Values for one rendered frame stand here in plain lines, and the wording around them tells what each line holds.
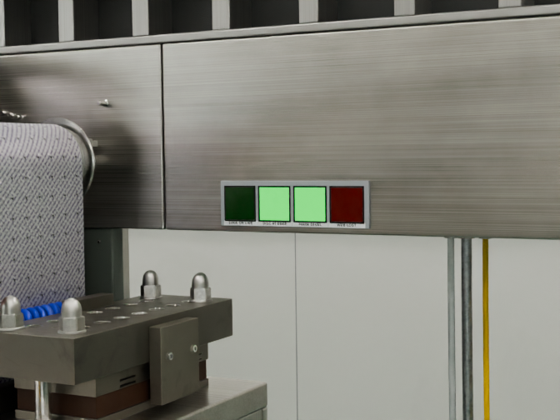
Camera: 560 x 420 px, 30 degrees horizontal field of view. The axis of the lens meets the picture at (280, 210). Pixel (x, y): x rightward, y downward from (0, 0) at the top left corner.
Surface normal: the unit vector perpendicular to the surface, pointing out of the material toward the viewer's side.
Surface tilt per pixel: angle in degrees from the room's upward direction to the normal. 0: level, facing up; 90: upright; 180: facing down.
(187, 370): 90
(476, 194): 90
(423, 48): 90
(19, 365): 90
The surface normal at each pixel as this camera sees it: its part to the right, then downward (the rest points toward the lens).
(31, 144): 0.79, -0.42
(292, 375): -0.46, 0.05
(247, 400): 0.89, 0.01
